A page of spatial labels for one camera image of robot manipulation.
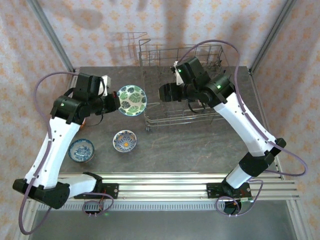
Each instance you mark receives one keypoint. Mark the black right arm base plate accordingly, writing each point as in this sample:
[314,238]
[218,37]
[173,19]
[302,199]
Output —
[212,191]

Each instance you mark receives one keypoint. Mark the blue floral bowl pink exterior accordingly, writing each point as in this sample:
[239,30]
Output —
[81,151]

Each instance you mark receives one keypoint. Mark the blue orange flower bowl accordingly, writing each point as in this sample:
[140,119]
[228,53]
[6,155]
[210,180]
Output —
[124,142]

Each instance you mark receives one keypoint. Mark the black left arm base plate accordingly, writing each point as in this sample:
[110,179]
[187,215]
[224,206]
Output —
[112,191]

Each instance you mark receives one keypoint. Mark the green circuit board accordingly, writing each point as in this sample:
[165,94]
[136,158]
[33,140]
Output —
[246,199]

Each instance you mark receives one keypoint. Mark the aluminium frame post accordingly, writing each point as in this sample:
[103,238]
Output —
[271,35]
[52,35]

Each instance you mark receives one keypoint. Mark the aluminium mounting rail beam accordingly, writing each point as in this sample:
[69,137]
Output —
[162,186]

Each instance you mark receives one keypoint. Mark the black electronics box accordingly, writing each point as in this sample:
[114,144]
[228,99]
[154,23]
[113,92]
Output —
[232,208]
[91,213]

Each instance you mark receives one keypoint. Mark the aluminium table edge rail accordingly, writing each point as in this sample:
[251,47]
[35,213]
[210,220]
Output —
[68,85]

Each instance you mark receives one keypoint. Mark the green leaf pattern bowl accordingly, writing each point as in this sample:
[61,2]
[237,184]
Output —
[132,100]

